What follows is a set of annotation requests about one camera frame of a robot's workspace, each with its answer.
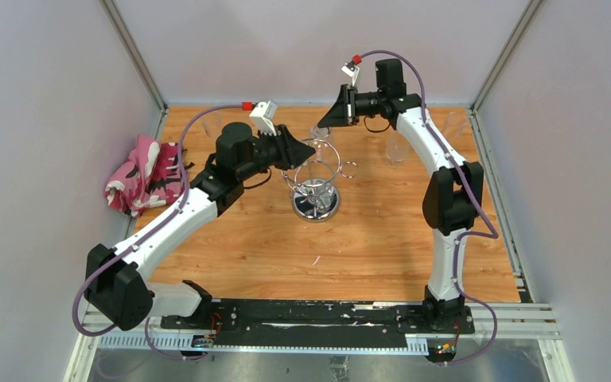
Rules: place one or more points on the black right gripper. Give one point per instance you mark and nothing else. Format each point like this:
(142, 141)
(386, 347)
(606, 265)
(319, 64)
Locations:
(344, 111)

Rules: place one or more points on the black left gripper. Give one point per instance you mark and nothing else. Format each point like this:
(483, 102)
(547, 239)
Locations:
(291, 152)

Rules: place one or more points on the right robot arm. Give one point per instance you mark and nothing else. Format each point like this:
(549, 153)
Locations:
(452, 201)

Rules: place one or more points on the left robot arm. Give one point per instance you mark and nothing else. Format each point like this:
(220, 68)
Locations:
(117, 278)

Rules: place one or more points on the chrome wine glass rack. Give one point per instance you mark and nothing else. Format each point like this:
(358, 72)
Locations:
(313, 185)

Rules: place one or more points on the pink camouflage cloth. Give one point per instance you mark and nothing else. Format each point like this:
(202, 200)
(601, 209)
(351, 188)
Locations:
(150, 177)

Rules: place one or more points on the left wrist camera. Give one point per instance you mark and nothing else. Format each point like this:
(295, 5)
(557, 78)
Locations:
(262, 117)

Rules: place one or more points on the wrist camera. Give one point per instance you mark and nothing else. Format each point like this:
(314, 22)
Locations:
(351, 70)
(262, 117)

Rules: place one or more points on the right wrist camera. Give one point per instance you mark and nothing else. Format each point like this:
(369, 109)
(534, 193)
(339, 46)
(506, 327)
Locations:
(351, 70)

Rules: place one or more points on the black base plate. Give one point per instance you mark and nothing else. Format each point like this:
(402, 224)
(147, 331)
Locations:
(319, 323)

